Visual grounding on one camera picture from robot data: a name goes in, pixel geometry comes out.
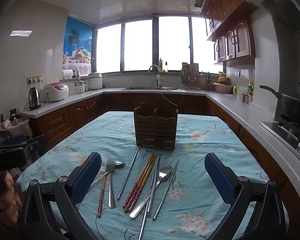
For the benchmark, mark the wall light switch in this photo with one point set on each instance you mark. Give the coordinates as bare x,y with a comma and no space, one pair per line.
237,73

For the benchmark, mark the wooden wall cabinets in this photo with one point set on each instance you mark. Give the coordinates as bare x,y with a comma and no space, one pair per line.
240,40

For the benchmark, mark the ceiling vent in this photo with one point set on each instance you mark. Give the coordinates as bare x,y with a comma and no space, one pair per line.
198,2

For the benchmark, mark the white plastic container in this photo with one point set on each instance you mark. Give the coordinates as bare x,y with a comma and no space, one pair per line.
67,74

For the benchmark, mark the steel spoon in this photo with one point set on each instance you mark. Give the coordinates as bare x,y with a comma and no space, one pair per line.
137,210
120,165

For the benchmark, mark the wooden utensil holder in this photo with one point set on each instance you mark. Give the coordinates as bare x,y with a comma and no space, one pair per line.
155,130

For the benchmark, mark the yellow oil bottle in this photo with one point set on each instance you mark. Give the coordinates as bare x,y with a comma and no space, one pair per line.
161,65

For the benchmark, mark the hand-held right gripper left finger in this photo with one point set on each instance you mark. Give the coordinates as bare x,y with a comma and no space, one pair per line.
90,175

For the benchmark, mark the green label sauce bottle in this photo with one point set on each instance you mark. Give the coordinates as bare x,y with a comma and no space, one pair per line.
250,87

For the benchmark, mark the knife block with scissors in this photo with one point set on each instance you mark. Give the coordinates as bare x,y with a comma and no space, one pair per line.
208,81

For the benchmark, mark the seasoning jar rack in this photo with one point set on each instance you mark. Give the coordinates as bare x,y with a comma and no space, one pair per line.
247,98

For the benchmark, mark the large white rice cooker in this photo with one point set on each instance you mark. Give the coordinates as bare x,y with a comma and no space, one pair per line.
95,81

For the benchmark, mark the teal floral tablecloth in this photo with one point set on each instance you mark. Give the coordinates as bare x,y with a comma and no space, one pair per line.
110,135

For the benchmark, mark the small white bowl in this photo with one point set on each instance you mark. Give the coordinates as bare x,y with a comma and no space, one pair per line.
221,73

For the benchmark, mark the steel kitchen sink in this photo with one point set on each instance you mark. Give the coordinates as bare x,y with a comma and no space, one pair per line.
140,88

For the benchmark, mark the metal chopstick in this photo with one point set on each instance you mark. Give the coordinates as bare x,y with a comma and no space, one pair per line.
128,175
157,168
162,198
142,225

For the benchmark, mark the chrome sink faucet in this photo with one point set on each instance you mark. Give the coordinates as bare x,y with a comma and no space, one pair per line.
158,80

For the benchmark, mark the green plastic cup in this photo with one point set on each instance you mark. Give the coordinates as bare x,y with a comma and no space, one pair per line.
236,90

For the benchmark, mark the pink plastic basin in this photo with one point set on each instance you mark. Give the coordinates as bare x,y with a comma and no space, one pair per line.
222,87

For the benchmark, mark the black wok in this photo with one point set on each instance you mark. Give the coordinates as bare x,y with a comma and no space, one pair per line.
292,105

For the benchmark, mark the white dish rag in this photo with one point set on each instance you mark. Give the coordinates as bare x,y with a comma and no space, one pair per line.
181,90

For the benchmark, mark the fruit print roller blind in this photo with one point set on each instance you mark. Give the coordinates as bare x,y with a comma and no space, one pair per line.
77,42

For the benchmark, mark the small beige kitchen appliance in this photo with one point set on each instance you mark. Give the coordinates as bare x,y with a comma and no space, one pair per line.
80,87

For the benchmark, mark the kitchen window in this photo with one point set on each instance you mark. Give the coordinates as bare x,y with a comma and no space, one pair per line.
137,45

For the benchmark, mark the black gas stove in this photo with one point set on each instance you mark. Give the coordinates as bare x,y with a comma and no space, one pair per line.
290,130

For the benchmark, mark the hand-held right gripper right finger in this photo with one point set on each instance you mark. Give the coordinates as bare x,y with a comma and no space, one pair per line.
217,175

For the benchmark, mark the yellow bowl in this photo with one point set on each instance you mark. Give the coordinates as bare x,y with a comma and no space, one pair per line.
223,79

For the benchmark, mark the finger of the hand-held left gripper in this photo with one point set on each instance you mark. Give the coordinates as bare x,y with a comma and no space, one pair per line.
41,141
11,140

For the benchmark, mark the white and red rice cooker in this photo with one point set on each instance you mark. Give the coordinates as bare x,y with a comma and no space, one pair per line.
55,92

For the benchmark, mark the beige cloth bag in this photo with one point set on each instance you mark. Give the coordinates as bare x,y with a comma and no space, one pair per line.
18,128

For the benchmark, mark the steel electric kettle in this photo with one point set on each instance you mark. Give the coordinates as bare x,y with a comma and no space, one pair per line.
33,98

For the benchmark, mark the red-patterned wooden chopstick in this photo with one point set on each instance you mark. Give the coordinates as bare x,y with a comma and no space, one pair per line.
101,195
137,180
143,180
140,180

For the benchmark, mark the wooden cutting board rack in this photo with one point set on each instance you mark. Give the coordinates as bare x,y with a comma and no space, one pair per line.
190,75

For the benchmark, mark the grey kitchen countertop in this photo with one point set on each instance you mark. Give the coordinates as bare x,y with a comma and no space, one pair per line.
240,115

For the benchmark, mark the steel fork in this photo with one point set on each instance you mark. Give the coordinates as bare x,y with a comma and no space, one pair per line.
166,170
111,187

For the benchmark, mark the wall power socket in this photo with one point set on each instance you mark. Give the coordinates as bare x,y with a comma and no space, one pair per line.
35,79

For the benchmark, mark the person's left hand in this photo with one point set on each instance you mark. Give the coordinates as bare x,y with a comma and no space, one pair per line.
5,197

